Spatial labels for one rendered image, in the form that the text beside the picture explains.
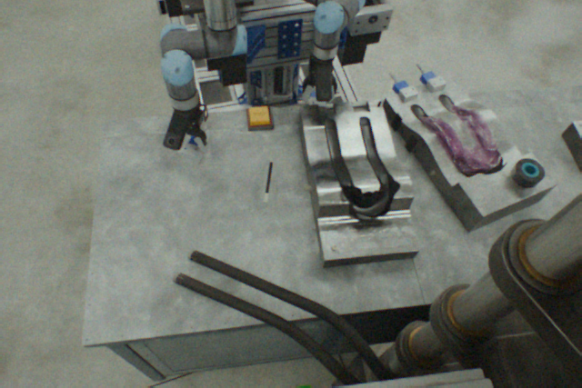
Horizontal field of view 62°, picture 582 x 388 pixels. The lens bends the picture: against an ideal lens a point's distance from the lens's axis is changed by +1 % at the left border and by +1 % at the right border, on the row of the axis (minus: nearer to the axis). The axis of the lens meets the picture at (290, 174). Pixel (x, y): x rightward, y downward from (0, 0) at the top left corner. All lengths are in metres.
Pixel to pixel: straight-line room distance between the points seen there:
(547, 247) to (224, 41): 0.94
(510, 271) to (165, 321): 0.92
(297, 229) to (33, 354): 1.30
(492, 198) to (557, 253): 0.87
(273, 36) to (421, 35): 1.55
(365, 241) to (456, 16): 2.28
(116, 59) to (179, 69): 1.81
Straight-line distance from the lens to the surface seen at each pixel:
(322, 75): 1.44
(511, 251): 0.62
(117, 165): 1.54
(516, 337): 0.87
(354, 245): 1.31
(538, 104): 1.88
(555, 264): 0.60
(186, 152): 1.46
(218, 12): 1.24
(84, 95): 2.85
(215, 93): 2.44
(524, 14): 3.59
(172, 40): 1.29
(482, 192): 1.44
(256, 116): 1.54
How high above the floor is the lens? 2.05
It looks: 59 degrees down
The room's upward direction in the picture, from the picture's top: 5 degrees clockwise
